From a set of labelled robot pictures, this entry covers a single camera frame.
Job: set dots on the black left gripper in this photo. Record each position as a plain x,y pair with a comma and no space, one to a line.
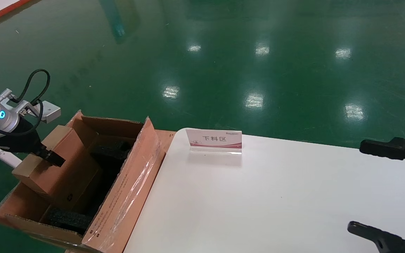
19,140

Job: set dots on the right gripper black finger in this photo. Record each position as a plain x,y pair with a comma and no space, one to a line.
392,150
385,242

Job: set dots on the small cardboard box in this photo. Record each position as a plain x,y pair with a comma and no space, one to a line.
58,182

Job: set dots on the large open cardboard box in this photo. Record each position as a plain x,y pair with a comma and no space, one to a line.
128,196

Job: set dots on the white stand leg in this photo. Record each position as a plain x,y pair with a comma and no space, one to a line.
2,154

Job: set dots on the black foam insert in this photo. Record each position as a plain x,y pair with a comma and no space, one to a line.
111,151
69,220

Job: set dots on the acrylic sign with Chinese text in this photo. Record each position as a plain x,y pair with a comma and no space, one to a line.
213,140

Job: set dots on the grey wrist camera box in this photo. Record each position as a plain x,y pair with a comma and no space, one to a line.
51,111

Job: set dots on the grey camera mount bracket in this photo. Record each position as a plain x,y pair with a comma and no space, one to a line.
25,105

